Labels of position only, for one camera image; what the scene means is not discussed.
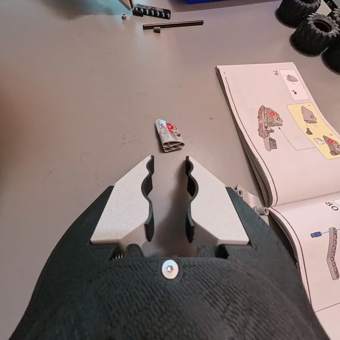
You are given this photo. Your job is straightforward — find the black toy beam with holes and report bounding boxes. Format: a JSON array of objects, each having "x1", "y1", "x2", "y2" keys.
[{"x1": 132, "y1": 4, "x2": 171, "y2": 20}]

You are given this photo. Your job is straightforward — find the grey desk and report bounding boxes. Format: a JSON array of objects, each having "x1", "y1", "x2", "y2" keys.
[{"x1": 0, "y1": 0, "x2": 340, "y2": 340}]

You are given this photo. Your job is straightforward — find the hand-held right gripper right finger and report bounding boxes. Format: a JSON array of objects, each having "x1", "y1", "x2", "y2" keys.
[{"x1": 185, "y1": 156, "x2": 250, "y2": 251}]

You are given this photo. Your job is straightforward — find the open instruction booklet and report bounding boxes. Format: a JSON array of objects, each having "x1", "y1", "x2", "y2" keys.
[{"x1": 215, "y1": 62, "x2": 340, "y2": 340}]

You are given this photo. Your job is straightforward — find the grey toy panel red print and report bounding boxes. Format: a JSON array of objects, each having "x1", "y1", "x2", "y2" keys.
[{"x1": 155, "y1": 119, "x2": 185, "y2": 153}]

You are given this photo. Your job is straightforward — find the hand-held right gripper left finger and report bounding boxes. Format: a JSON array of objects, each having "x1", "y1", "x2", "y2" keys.
[{"x1": 90, "y1": 155, "x2": 154, "y2": 250}]

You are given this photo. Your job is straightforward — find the black toy axle rod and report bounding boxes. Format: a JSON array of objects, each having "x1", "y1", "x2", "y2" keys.
[{"x1": 143, "y1": 20, "x2": 204, "y2": 30}]

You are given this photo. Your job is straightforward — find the light grey toy connector piece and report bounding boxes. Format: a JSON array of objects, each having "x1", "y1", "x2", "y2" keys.
[{"x1": 234, "y1": 185, "x2": 270, "y2": 224}]

